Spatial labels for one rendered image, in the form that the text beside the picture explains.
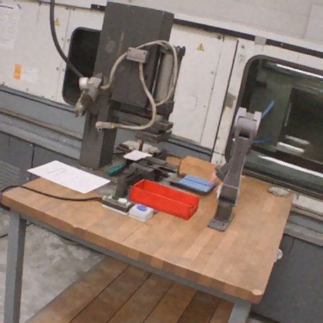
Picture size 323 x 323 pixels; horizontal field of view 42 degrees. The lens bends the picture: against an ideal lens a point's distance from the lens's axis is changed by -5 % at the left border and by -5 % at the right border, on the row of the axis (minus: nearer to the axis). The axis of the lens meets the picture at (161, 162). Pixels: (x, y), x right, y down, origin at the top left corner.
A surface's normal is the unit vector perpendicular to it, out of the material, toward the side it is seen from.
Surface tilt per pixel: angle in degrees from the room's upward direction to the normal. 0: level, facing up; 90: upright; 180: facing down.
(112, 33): 90
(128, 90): 90
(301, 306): 90
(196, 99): 90
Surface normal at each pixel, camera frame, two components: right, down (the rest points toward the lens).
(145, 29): -0.37, 0.21
